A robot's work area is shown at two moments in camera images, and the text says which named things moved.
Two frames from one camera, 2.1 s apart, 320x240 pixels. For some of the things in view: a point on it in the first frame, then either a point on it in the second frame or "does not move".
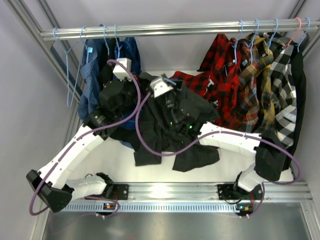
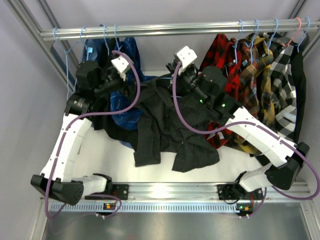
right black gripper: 169,99 to 182,75
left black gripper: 116,86 to 116,81
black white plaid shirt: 283,73 does not move
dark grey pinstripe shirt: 173,118 does not move
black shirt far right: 285,154 does not move
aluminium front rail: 288,197 does not move
